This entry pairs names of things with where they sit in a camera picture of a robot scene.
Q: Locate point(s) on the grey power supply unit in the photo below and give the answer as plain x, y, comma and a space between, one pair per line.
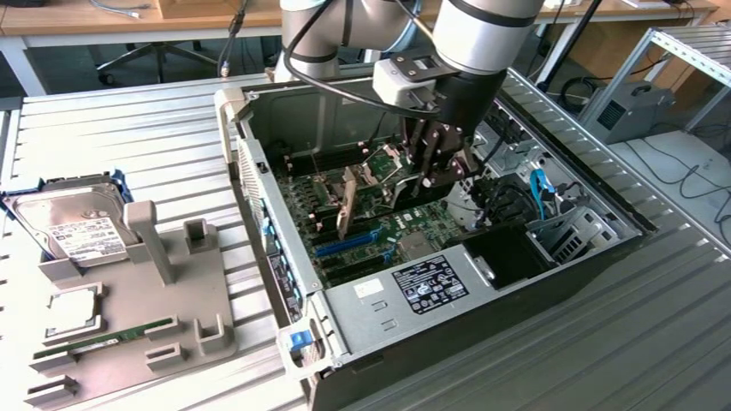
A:
371, 325

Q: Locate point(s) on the silver hard disk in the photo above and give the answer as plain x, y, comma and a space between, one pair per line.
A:
68, 222

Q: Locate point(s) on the green motherboard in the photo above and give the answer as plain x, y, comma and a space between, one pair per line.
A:
411, 222

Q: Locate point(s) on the blue expansion slot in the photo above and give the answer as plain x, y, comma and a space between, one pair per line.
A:
343, 247

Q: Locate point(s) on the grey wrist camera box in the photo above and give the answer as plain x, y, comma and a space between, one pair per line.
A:
394, 81

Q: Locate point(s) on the brown box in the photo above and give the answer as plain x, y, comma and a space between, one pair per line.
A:
194, 8

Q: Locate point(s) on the grey parts rack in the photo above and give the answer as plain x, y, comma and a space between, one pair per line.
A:
131, 308

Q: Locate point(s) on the black office chair base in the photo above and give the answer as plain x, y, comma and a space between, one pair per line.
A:
163, 50

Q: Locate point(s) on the grey control box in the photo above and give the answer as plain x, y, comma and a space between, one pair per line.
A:
629, 113

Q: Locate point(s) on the silver hard disk drive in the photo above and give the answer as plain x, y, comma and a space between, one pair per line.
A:
122, 184

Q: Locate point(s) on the aluminium frame table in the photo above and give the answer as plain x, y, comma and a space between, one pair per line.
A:
691, 49

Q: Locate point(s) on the Nvidia graphics card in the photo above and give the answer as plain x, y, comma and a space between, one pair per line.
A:
347, 205

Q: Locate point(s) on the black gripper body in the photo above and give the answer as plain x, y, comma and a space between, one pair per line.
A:
468, 103

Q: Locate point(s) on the silver CPU chip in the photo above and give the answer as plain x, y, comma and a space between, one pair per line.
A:
71, 310

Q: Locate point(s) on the green RAM stick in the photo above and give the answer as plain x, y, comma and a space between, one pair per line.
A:
138, 330
368, 214

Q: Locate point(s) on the silver drive cage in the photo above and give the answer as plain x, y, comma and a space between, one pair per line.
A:
517, 156

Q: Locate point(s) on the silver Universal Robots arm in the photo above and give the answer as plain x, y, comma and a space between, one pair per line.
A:
486, 34

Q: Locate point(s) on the thin locking lever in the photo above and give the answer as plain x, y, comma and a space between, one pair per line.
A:
315, 167

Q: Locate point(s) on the silver chipset heatsink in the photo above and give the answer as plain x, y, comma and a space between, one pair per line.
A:
415, 246

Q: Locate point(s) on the black stand pole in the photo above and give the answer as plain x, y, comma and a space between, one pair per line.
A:
578, 27

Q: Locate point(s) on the CPU socket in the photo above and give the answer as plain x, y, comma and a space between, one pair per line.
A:
328, 188

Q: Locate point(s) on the silver disk bay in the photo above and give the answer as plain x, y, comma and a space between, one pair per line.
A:
571, 227

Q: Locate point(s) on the open black PC case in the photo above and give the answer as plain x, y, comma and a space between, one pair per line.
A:
456, 342

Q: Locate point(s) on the metal socket cover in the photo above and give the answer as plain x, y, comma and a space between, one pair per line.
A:
390, 150

